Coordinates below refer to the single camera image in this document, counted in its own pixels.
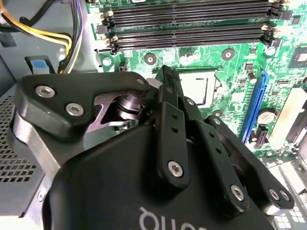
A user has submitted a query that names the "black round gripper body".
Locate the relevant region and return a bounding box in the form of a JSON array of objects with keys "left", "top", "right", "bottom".
[{"left": 42, "top": 126, "right": 274, "bottom": 230}]

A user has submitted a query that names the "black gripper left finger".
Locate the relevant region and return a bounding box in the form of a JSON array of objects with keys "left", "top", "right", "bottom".
[{"left": 8, "top": 64, "right": 192, "bottom": 194}]

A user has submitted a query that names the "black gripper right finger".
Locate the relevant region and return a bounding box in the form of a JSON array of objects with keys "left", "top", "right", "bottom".
[{"left": 172, "top": 68, "right": 295, "bottom": 216}]

